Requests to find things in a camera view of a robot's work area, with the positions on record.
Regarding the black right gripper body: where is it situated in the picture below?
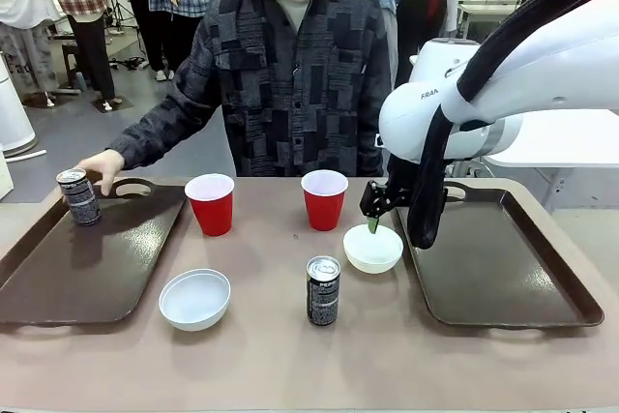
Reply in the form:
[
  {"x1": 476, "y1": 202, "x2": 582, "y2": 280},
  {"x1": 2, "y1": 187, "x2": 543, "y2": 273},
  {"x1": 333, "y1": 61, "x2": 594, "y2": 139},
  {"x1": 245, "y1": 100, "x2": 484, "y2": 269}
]
[{"x1": 385, "y1": 152, "x2": 423, "y2": 211}]

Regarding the white bowl with thick rim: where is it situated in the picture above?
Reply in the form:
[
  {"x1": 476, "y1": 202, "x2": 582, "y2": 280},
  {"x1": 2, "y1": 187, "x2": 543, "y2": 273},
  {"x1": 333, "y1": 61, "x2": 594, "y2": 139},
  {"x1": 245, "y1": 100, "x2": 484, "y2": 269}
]
[{"x1": 342, "y1": 223, "x2": 404, "y2": 275}]

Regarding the black Pepsi can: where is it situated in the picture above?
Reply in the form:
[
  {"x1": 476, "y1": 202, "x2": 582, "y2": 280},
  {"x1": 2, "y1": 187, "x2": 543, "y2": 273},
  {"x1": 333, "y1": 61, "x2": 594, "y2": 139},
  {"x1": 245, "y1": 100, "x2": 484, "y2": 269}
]
[
  {"x1": 305, "y1": 255, "x2": 342, "y2": 328},
  {"x1": 55, "y1": 167, "x2": 103, "y2": 228}
]

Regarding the person's right forearm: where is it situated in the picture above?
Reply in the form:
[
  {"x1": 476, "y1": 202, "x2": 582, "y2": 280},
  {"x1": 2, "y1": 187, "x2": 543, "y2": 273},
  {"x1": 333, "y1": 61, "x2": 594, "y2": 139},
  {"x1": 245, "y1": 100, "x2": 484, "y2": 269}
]
[{"x1": 107, "y1": 58, "x2": 228, "y2": 187}]

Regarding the person's right hand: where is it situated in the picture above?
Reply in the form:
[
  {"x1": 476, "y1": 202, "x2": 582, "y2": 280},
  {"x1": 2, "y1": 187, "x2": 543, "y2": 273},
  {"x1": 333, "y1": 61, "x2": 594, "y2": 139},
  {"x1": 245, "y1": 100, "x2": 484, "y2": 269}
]
[{"x1": 75, "y1": 148, "x2": 126, "y2": 197}]

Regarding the red plastic cup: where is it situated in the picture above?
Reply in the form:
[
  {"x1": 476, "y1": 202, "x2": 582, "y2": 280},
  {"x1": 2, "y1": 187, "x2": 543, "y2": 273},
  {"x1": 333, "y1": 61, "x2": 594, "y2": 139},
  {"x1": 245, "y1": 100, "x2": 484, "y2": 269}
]
[
  {"x1": 300, "y1": 168, "x2": 349, "y2": 232},
  {"x1": 184, "y1": 172, "x2": 236, "y2": 238}
]

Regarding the brown plastic tray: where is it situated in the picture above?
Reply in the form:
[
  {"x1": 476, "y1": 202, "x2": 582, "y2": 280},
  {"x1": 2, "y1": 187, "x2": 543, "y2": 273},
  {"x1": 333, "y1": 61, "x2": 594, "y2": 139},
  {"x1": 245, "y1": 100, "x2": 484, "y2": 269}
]
[
  {"x1": 0, "y1": 177, "x2": 191, "y2": 327},
  {"x1": 392, "y1": 180, "x2": 605, "y2": 328}
]

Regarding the person in dark patchwork shirt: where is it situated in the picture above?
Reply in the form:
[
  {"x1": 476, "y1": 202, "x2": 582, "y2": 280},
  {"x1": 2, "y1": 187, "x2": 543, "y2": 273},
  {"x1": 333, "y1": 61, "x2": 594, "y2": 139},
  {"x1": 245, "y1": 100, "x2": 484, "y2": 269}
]
[{"x1": 192, "y1": 0, "x2": 394, "y2": 178}]

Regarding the white side table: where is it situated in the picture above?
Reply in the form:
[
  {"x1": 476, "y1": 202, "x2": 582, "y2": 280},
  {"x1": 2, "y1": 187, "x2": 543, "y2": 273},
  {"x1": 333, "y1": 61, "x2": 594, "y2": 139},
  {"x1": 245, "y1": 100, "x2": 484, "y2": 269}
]
[{"x1": 447, "y1": 110, "x2": 619, "y2": 221}]

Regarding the white background table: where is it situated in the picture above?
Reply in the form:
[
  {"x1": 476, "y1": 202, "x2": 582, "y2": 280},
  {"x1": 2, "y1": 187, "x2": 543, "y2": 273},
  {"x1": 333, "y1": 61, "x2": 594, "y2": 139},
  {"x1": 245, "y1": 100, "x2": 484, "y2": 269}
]
[{"x1": 456, "y1": 0, "x2": 526, "y2": 42}]

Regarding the white bowl with thin rim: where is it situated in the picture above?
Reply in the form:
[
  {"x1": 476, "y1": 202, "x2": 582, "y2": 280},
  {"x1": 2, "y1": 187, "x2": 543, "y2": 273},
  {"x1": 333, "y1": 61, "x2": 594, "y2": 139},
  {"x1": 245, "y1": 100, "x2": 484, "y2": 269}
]
[{"x1": 159, "y1": 268, "x2": 232, "y2": 333}]

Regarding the black stool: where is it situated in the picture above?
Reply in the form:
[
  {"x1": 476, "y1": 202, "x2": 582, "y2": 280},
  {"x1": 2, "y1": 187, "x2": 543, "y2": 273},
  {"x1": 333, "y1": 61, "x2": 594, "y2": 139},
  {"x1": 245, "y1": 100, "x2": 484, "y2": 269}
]
[{"x1": 60, "y1": 42, "x2": 91, "y2": 91}]

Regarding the white tube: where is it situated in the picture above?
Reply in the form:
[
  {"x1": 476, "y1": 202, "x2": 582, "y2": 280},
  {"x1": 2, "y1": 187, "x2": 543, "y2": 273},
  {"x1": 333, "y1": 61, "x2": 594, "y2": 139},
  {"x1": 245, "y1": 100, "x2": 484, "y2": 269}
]
[{"x1": 3, "y1": 148, "x2": 47, "y2": 160}]

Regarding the person in red plaid shirt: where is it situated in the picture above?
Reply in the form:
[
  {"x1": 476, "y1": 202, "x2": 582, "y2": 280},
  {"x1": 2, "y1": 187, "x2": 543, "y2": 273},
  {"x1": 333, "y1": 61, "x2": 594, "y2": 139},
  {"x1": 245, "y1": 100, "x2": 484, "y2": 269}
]
[{"x1": 34, "y1": 0, "x2": 122, "y2": 112}]

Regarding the white box corner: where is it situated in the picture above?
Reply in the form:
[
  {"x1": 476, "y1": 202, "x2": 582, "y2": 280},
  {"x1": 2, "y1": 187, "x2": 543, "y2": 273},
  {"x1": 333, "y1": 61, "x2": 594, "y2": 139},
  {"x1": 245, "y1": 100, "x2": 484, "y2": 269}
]
[{"x1": 0, "y1": 155, "x2": 15, "y2": 201}]

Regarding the white round appliance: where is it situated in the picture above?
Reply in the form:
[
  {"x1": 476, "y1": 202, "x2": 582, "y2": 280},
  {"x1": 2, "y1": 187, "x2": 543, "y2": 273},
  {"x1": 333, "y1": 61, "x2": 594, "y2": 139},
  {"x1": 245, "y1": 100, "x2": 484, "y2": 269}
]
[{"x1": 0, "y1": 52, "x2": 39, "y2": 159}]

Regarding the person in white top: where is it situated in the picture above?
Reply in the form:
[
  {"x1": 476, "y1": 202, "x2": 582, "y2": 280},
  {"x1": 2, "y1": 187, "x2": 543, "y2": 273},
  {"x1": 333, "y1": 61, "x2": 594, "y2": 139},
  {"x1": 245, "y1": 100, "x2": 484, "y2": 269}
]
[{"x1": 0, "y1": 0, "x2": 62, "y2": 107}]

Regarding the black cable sleeve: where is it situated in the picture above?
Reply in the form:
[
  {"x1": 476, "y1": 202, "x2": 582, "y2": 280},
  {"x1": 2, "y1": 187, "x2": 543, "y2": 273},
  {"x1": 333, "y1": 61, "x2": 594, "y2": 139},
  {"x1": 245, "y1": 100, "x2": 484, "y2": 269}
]
[{"x1": 407, "y1": 0, "x2": 603, "y2": 251}]

